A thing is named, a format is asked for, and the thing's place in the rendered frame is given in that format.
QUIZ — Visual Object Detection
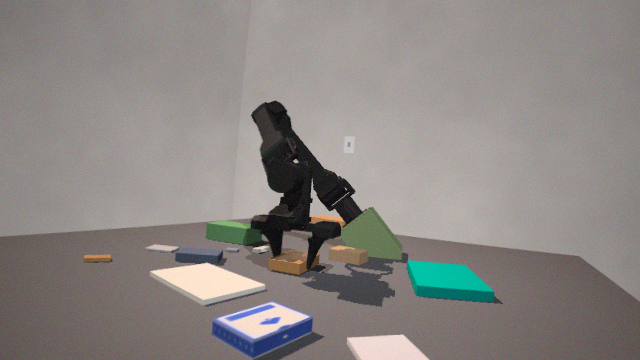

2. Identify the teal flat box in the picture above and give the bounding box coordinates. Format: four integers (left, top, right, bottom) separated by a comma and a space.
407, 261, 494, 302

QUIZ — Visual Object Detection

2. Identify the pale pink flat slab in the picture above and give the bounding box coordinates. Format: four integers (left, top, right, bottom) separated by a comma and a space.
347, 335, 429, 360

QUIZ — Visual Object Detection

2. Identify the orange-brown wooden bar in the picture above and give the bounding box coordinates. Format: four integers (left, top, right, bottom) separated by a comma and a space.
84, 255, 111, 262

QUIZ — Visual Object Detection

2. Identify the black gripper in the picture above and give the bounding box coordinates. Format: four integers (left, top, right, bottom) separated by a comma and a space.
251, 193, 341, 269

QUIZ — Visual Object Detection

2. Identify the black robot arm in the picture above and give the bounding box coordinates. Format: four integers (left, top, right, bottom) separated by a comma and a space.
251, 101, 365, 232

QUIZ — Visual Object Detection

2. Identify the orange wooden ball-in-hole puzzle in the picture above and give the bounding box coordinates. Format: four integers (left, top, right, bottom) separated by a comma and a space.
268, 250, 320, 275

